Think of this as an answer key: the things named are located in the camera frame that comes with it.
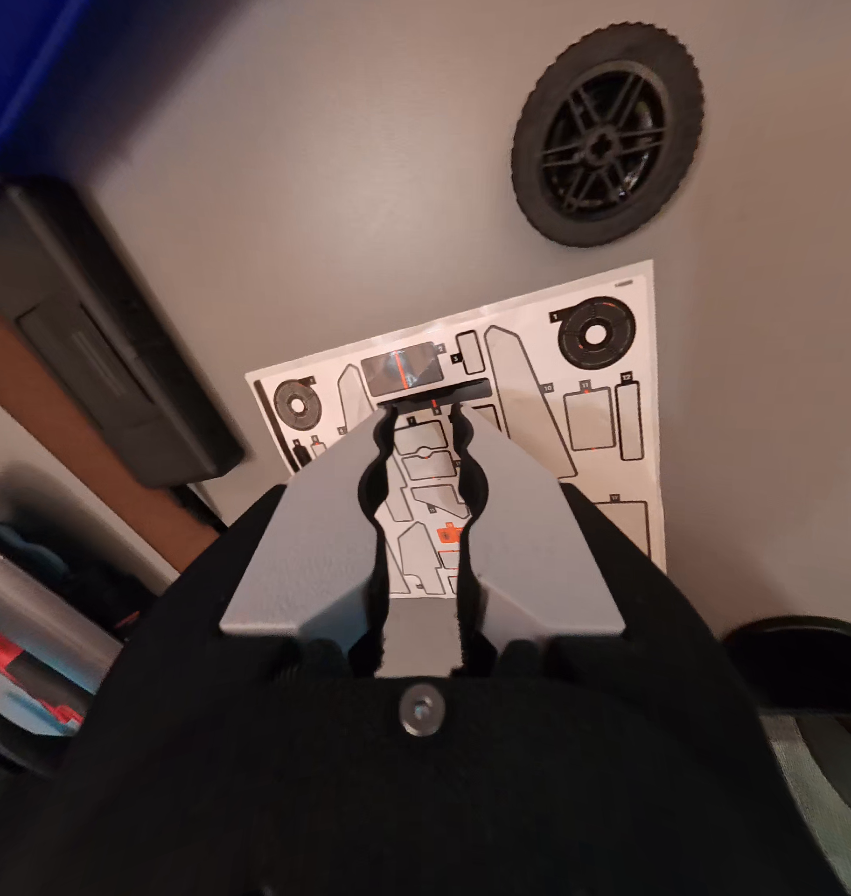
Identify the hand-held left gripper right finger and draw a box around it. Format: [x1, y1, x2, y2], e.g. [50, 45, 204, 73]
[448, 403, 627, 662]

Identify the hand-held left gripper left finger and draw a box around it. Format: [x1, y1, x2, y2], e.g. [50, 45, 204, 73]
[217, 406, 398, 662]

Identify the black lego tyre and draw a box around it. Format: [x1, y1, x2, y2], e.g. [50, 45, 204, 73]
[511, 24, 705, 247]

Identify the black office chair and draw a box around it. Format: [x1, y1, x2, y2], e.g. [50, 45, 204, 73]
[719, 615, 851, 896]

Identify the tool tray with red tool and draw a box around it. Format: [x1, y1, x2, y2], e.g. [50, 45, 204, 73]
[0, 616, 91, 736]

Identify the black rectangular block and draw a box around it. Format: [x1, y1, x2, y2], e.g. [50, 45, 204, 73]
[0, 178, 248, 491]

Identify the blue plastic storage bin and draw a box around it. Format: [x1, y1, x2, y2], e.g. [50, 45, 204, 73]
[0, 0, 94, 176]

